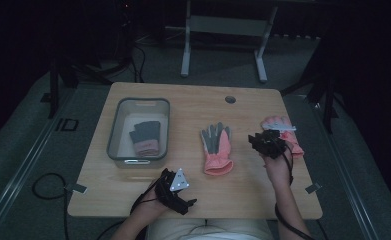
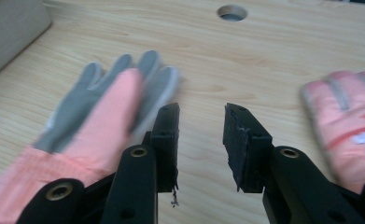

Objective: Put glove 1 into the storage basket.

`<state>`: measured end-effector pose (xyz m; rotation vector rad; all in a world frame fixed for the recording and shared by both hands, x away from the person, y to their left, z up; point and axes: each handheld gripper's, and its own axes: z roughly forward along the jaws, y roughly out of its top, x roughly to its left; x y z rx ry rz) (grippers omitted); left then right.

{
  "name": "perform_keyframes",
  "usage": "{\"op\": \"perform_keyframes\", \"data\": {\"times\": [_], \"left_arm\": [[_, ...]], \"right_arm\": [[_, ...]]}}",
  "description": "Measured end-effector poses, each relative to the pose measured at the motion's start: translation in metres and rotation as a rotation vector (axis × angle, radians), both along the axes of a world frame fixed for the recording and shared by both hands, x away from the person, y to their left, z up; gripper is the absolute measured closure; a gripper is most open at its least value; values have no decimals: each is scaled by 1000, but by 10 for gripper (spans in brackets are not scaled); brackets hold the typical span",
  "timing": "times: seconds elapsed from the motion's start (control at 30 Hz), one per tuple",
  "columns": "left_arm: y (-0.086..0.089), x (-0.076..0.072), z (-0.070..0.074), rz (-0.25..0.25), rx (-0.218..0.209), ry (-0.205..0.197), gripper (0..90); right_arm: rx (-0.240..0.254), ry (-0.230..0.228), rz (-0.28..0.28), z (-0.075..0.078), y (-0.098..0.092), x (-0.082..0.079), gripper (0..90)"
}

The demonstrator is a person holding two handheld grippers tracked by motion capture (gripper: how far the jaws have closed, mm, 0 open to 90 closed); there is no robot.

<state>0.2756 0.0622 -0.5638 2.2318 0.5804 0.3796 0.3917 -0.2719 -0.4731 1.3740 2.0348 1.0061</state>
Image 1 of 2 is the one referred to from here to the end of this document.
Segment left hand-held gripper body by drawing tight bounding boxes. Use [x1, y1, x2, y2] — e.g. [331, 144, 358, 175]
[154, 167, 191, 212]

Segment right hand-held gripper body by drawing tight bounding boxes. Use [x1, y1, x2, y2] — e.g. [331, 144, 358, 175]
[257, 123, 298, 160]

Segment pink padded glove grey palm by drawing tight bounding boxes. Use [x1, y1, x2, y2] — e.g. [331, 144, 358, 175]
[200, 121, 234, 177]

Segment grey knit glove pink cuff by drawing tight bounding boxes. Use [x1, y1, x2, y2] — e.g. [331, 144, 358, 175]
[134, 149, 161, 157]

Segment grey knit glove label patch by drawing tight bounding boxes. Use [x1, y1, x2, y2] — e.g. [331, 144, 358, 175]
[128, 120, 162, 152]

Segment grey plastic storage bin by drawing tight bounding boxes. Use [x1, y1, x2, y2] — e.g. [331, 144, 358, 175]
[106, 97, 171, 169]

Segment person's right hand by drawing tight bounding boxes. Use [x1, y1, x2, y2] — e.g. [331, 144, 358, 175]
[262, 146, 294, 188]

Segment person's left hand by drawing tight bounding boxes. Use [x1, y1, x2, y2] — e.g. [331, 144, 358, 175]
[133, 194, 171, 218]

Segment person's light trousers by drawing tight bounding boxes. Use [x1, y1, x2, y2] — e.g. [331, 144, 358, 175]
[145, 217, 275, 240]

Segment black equipment stand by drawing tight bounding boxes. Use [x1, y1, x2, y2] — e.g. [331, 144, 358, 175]
[280, 33, 340, 135]
[40, 39, 134, 120]

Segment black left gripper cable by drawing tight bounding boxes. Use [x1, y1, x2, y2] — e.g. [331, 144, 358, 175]
[95, 173, 167, 240]

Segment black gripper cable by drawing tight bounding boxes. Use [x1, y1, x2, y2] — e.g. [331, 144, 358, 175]
[274, 142, 319, 240]
[95, 173, 167, 240]

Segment metal table edge bracket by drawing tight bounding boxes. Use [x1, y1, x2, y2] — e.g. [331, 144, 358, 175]
[64, 182, 88, 195]
[304, 182, 323, 195]

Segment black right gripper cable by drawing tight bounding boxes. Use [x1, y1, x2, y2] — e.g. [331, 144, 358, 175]
[274, 142, 319, 240]

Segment white metal table frame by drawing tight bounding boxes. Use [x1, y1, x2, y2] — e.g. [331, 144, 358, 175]
[180, 0, 279, 84]

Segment black floor cable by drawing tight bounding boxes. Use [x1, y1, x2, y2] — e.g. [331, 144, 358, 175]
[32, 172, 71, 240]

